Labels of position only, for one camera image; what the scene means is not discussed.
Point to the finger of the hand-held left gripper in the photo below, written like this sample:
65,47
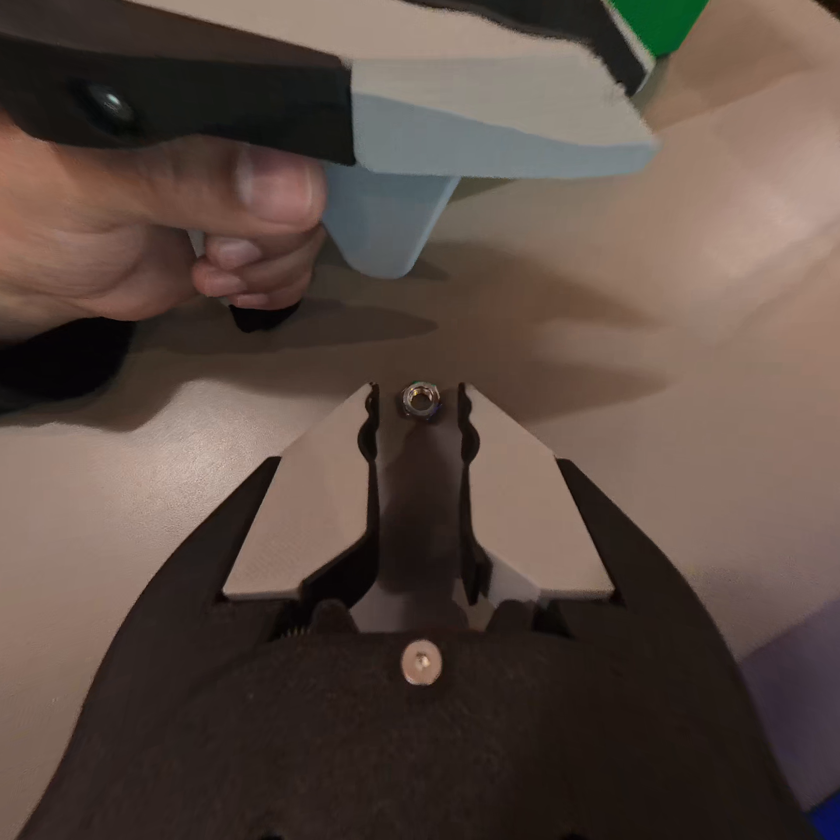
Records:
492,118
590,26

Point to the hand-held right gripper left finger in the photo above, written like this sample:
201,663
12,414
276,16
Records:
302,525

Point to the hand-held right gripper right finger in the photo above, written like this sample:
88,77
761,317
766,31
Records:
538,525

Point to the green plastic bin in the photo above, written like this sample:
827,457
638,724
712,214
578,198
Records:
656,26

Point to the silver hex nut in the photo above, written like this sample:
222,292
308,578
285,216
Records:
404,408

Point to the person's left hand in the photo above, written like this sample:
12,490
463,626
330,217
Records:
98,229

